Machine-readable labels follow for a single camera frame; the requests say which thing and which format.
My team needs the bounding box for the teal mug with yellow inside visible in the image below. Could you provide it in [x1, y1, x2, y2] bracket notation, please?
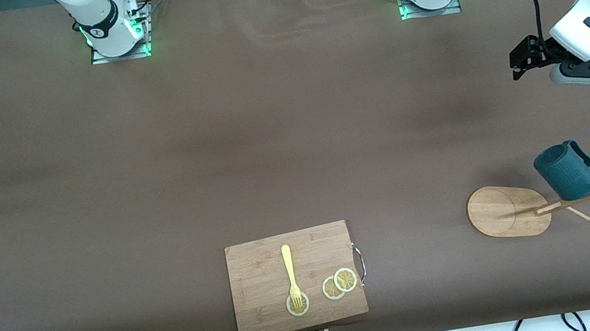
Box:
[530, 136, 590, 207]

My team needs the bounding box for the wooden mug rack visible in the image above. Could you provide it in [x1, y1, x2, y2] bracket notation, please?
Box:
[463, 169, 590, 254]

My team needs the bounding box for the lemon slice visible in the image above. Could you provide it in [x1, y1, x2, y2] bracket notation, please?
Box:
[320, 274, 348, 303]
[332, 266, 359, 295]
[284, 290, 312, 318]

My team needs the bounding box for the yellow plastic fork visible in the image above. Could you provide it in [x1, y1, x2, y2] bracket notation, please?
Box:
[280, 243, 306, 313]

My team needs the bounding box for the wooden cutting board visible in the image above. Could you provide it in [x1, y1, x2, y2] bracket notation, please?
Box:
[222, 217, 375, 331]

